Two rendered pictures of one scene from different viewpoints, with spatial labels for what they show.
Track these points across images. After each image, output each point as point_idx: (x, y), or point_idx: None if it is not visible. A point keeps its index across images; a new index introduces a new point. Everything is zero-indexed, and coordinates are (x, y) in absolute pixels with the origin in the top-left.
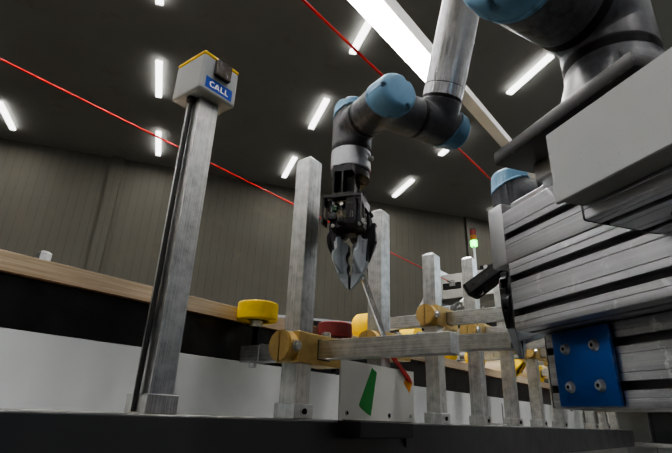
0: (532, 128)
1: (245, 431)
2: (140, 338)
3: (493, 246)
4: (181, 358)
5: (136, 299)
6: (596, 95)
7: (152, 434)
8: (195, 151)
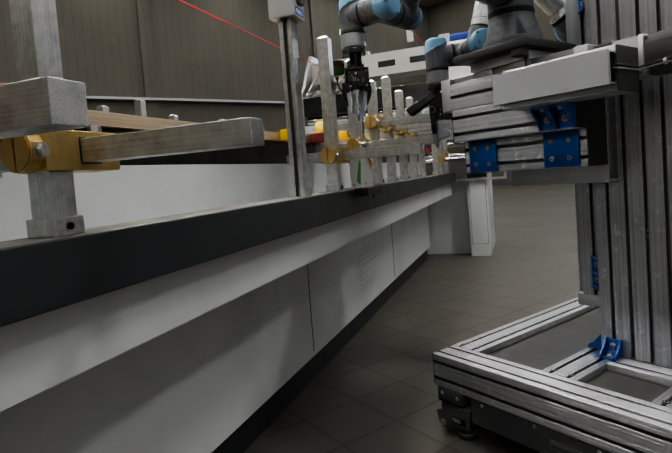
0: (476, 53)
1: (332, 198)
2: (247, 159)
3: (443, 101)
4: (262, 167)
5: None
6: (508, 49)
7: (313, 204)
8: (294, 56)
